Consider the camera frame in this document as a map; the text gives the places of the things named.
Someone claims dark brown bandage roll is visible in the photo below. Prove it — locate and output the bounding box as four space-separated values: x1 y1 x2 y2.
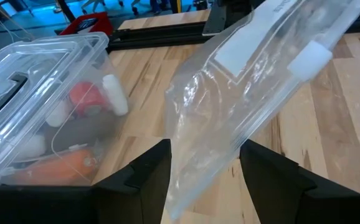
41 113 120 153

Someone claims black item in crate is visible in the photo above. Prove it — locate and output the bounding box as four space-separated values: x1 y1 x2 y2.
75 17 100 32

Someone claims clear zip plastic bag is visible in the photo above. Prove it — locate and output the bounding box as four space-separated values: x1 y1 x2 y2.
163 0 360 221

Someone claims red bandage roll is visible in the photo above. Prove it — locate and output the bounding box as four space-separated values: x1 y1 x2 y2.
69 81 109 118

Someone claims clear plastic storage box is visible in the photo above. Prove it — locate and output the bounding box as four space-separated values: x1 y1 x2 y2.
0 30 130 187

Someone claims orange bandage roll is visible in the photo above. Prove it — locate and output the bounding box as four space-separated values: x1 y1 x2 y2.
11 148 99 185

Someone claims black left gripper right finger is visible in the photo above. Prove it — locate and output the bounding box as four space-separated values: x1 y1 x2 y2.
239 139 318 224

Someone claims short white bandage roll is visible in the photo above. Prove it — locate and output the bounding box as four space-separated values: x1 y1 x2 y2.
13 133 47 162
45 98 72 128

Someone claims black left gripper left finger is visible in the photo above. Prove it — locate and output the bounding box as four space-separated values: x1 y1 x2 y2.
92 139 172 224

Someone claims long white bandage roll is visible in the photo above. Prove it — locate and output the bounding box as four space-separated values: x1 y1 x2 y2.
102 73 130 116

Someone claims black table frame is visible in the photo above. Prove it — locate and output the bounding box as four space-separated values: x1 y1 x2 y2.
107 0 360 53

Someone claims red plastic crate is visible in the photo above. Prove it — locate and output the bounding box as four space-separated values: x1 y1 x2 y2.
58 11 115 36

